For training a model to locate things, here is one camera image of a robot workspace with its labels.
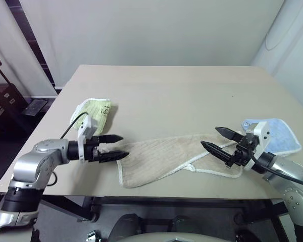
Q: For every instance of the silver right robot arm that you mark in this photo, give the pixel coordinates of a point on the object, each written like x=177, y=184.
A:
x=293, y=191

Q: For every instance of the dark cabinet with labels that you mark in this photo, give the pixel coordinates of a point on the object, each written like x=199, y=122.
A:
x=2, y=100

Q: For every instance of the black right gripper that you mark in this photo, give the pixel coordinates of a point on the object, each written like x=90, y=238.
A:
x=242, y=153

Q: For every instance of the silver robot torso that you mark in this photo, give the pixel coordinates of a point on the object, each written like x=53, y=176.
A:
x=171, y=237

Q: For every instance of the black foot pedal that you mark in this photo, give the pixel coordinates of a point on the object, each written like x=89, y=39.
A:
x=34, y=107

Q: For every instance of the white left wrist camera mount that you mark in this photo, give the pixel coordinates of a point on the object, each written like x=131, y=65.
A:
x=87, y=128

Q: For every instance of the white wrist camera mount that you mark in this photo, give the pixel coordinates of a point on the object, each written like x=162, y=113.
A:
x=263, y=136
x=87, y=128

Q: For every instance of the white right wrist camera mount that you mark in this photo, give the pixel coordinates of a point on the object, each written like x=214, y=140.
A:
x=263, y=136

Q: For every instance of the white standing screen panel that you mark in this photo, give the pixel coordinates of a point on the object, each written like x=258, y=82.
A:
x=10, y=37
x=293, y=50

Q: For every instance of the green ribbed towel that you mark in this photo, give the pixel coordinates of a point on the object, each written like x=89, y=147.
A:
x=101, y=108

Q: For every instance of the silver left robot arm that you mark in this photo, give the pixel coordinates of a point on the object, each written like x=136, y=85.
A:
x=27, y=164

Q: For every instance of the blue terry towel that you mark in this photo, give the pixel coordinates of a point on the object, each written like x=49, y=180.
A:
x=282, y=136

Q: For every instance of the beige ribbed towel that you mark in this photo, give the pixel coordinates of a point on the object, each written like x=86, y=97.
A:
x=154, y=156

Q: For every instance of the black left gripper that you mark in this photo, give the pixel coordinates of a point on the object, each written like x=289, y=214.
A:
x=91, y=147

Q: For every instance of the small metal buckle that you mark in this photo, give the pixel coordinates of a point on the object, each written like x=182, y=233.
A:
x=93, y=237

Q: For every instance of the black metal table frame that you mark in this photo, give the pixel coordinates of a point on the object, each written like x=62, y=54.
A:
x=166, y=201

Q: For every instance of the dark rounded shape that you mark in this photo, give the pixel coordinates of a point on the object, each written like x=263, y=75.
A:
x=127, y=224
x=184, y=223

